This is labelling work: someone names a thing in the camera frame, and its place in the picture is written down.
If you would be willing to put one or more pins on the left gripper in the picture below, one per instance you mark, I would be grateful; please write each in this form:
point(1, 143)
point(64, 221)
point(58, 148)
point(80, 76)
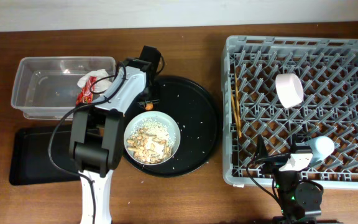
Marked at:
point(155, 98)

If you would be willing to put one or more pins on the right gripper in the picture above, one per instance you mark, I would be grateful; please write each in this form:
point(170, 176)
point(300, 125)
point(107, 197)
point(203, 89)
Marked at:
point(273, 164)

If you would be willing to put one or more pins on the grey plate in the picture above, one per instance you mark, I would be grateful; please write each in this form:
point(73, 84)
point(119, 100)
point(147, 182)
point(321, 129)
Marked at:
point(163, 118)

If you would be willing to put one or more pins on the peanuts and rice scraps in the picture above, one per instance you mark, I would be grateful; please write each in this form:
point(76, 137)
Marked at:
point(149, 142)

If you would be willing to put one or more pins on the blue cup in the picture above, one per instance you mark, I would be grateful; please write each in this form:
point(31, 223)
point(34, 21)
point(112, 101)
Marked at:
point(322, 147)

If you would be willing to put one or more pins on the white tissue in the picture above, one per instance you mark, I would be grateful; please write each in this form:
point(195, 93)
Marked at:
point(101, 76)

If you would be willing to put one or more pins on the red snack wrapper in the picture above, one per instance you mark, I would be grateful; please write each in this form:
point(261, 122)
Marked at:
point(85, 96)

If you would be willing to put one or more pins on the wooden chopstick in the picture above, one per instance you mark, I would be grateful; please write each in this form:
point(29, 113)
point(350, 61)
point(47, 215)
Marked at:
point(234, 109)
point(236, 97)

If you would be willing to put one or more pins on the orange carrot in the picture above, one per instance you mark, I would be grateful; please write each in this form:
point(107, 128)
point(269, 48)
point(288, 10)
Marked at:
point(149, 106)

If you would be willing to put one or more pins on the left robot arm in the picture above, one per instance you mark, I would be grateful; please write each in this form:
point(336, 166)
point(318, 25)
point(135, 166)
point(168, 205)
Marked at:
point(97, 132)

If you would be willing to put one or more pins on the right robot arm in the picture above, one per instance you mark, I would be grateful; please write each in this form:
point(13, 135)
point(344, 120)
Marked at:
point(299, 199)

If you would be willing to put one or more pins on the grey dishwasher rack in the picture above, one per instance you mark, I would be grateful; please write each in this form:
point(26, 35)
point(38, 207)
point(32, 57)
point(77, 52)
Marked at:
point(328, 70)

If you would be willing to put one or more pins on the black round tray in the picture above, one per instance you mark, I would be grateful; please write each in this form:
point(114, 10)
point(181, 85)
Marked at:
point(197, 115)

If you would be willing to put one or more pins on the clear plastic bin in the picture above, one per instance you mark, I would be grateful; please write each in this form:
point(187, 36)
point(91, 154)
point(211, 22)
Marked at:
point(46, 87)

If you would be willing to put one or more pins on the black rectangular tray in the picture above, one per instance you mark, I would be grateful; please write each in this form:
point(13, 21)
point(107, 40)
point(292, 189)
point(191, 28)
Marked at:
point(30, 162)

